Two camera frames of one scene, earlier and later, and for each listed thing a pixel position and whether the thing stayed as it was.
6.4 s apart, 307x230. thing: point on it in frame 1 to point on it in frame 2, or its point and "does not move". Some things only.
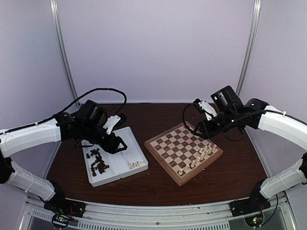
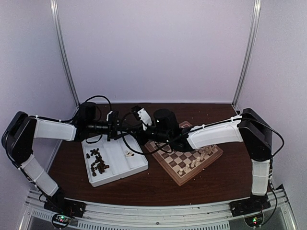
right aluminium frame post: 251,42 does not move
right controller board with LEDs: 254,221 does not move
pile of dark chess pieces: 101,166 does not move
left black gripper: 110,145 to 112,127
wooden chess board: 183,153 does not move
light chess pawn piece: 215,149 does not move
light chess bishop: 198,162 does not move
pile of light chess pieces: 135,164 to 130,154
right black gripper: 203,127 to 140,137
